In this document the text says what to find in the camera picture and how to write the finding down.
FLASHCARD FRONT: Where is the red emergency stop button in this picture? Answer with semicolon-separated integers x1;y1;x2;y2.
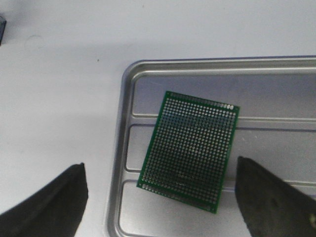
0;16;6;45

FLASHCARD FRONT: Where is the silver metal tray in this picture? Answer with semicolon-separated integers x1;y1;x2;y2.
105;57;316;237

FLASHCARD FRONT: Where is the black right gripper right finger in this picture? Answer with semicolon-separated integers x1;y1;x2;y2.
235;157;316;237

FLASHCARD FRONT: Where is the green perforated circuit board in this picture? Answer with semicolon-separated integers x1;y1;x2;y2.
137;91;240;213

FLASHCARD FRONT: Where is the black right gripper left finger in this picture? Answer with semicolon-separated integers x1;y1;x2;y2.
0;163;88;237

